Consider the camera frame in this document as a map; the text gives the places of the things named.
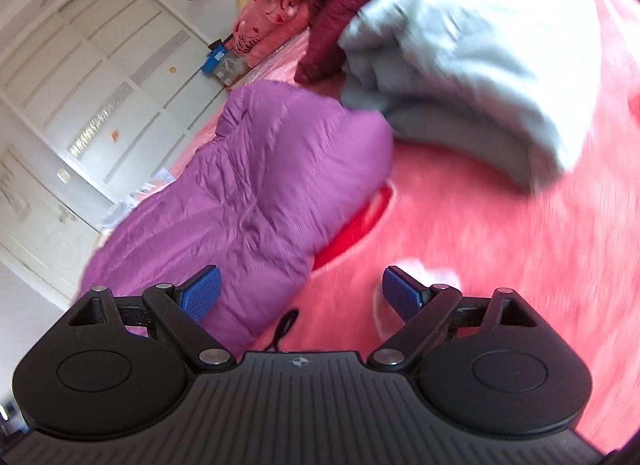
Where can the blue box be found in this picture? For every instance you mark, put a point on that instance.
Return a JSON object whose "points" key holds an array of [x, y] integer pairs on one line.
{"points": [[214, 61]]}

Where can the light blue down jacket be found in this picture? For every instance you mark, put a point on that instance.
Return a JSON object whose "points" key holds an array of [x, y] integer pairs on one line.
{"points": [[475, 55]]}

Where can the white wardrobe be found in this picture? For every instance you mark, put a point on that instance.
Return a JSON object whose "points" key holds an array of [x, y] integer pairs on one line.
{"points": [[100, 70]]}

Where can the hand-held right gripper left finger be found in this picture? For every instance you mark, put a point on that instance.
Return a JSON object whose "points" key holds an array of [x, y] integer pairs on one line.
{"points": [[200, 292]]}

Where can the maroon down jacket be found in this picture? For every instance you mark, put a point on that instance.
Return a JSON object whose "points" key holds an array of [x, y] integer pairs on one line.
{"points": [[330, 30]]}

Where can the purple down jacket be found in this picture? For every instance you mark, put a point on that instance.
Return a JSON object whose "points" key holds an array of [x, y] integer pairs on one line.
{"points": [[250, 185]]}

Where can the white door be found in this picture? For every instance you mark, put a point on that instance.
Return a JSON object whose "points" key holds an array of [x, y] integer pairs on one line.
{"points": [[35, 235]]}

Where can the pink heart print pillow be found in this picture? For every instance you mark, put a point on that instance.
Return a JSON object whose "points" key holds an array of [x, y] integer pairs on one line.
{"points": [[280, 47], [265, 20]]}

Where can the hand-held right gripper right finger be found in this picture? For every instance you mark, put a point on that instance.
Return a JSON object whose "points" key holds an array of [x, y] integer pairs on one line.
{"points": [[402, 292]]}

